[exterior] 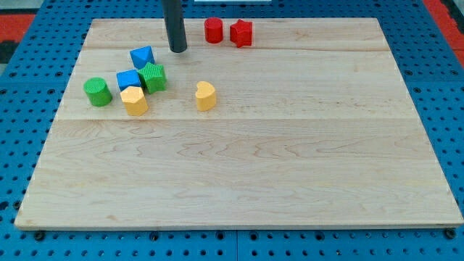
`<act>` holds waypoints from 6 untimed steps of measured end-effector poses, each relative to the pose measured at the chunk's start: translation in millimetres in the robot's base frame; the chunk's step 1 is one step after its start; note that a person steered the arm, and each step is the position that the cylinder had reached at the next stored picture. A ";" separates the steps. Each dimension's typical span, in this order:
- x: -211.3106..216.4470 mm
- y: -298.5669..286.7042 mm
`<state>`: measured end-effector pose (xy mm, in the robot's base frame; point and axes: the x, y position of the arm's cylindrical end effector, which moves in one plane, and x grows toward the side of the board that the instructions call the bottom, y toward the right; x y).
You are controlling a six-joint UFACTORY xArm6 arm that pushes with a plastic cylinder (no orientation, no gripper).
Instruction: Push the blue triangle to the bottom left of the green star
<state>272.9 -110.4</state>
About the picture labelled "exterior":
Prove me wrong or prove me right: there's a green star block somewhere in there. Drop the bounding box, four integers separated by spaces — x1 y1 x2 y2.
137 63 167 94

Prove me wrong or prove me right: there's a red star block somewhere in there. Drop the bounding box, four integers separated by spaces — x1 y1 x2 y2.
230 19 253 48

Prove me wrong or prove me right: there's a blue triangle block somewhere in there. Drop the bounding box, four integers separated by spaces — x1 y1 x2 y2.
130 46 155 69

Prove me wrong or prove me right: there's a yellow heart block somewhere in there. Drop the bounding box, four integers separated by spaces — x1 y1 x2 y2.
195 81 217 112

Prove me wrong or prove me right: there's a light wooden board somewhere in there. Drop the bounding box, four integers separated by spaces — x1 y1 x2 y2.
15 18 463 231

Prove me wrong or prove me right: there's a yellow hexagon block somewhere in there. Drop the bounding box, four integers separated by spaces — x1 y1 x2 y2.
120 86 149 116

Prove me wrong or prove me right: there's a red cylinder block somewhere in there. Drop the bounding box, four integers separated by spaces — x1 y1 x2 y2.
204 17 223 44

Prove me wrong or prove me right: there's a blue cube block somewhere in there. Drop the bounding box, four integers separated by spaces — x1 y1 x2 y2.
116 69 141 91

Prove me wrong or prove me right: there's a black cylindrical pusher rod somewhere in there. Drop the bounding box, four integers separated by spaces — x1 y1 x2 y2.
161 0 188 53

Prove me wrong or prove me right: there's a green cylinder block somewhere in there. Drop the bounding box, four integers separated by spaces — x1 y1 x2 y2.
83 77 112 107

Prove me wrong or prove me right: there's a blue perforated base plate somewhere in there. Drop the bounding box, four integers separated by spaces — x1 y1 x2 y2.
1 1 463 260

